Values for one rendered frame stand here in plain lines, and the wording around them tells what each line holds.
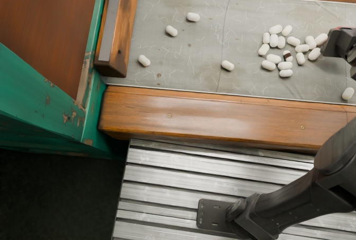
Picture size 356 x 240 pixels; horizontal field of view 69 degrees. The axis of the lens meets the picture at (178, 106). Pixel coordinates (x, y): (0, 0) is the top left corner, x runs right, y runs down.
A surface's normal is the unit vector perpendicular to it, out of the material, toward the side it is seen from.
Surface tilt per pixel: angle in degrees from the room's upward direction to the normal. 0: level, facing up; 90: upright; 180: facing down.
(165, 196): 0
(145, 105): 0
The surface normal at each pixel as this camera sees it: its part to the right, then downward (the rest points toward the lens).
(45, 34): 1.00, 0.08
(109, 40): 0.02, -0.25
